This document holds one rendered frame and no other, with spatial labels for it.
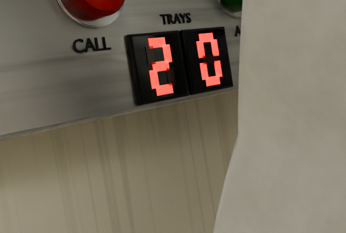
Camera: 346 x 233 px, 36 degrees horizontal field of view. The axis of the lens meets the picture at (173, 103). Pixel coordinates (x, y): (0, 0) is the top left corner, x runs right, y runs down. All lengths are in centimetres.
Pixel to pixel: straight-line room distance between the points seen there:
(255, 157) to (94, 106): 9
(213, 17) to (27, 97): 12
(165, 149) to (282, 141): 14
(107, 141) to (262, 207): 11
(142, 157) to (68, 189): 5
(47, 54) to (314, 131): 12
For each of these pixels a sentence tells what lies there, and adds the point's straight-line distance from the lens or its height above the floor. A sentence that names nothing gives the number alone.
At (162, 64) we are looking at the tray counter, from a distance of 26.
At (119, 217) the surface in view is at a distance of 28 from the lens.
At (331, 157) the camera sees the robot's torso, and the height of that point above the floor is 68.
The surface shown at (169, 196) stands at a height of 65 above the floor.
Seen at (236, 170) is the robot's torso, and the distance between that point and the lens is 19.
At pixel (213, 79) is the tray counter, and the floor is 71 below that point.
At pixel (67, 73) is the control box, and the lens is 23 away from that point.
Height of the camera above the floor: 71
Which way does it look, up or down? 3 degrees down
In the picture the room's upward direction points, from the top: 9 degrees counter-clockwise
